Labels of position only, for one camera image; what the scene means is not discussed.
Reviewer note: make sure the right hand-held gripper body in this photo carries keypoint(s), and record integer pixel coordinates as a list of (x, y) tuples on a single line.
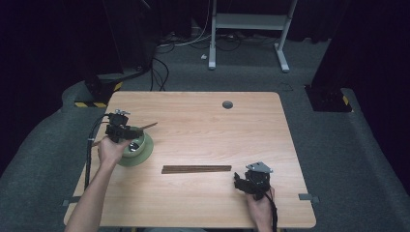
[(257, 182)]

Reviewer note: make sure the white metal stand frame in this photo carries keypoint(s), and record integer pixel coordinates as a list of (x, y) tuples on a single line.
[(248, 21)]

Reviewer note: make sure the person's right hand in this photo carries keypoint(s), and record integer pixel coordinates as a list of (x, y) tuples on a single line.
[(262, 209)]

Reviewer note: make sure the grey table grommet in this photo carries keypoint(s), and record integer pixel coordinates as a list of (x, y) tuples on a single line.
[(227, 104)]

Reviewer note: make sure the green ceramic bowl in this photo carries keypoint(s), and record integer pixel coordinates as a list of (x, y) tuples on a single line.
[(140, 143)]

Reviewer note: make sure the black stand base striped tape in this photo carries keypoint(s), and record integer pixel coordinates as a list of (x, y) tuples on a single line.
[(327, 98), (96, 92)]

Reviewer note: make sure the grey table edge bracket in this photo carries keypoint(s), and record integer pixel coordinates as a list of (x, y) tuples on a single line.
[(69, 202), (307, 197)]

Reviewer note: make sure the small white plug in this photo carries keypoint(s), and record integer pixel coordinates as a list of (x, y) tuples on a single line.
[(203, 56)]

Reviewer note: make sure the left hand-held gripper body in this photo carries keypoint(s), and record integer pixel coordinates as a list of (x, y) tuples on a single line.
[(116, 129)]

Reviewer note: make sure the person's left hand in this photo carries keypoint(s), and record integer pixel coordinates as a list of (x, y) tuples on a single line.
[(111, 153)]

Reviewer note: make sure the row of wooden chopsticks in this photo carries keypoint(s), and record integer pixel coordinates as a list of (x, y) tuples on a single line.
[(196, 169)]

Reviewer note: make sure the green ceramic plate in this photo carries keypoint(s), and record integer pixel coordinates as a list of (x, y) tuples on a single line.
[(146, 154)]

